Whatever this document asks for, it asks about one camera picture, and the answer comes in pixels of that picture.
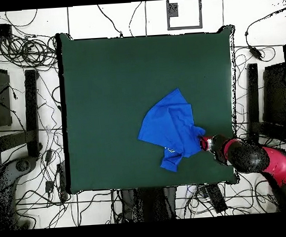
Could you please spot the blue shirt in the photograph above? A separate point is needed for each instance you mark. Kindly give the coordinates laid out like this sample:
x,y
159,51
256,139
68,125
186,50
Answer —
x,y
170,124

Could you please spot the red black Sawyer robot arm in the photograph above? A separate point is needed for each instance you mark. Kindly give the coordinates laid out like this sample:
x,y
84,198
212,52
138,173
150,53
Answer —
x,y
281,165

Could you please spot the black stand bar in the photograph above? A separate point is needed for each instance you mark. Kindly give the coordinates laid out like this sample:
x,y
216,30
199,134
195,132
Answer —
x,y
32,113
253,92

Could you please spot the dark green table cloth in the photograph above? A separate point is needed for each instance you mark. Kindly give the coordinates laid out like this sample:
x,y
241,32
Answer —
x,y
119,88

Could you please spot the black power adapter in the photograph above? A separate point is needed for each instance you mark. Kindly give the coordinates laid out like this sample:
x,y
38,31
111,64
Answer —
x,y
255,52

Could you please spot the small grey square plate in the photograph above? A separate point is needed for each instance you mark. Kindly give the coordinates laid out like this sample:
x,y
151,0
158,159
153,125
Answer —
x,y
173,9

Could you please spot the narrow black power strip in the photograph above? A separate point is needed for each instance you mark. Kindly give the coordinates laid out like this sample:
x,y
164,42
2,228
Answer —
x,y
62,181

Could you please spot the small black plug adapter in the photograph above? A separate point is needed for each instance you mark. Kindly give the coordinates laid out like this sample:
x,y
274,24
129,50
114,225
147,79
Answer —
x,y
49,186

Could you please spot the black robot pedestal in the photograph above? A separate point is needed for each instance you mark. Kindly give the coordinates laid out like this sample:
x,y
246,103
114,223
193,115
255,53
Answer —
x,y
153,204

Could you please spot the grey square floor frame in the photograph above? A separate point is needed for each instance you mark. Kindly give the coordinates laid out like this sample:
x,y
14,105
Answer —
x,y
185,27

